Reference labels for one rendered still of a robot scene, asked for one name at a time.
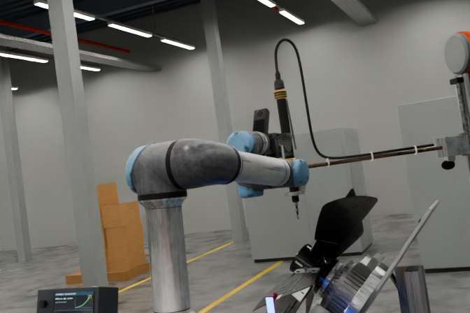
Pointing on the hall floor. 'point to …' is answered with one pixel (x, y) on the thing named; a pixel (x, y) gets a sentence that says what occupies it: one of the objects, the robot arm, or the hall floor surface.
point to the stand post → (415, 289)
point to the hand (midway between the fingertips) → (278, 137)
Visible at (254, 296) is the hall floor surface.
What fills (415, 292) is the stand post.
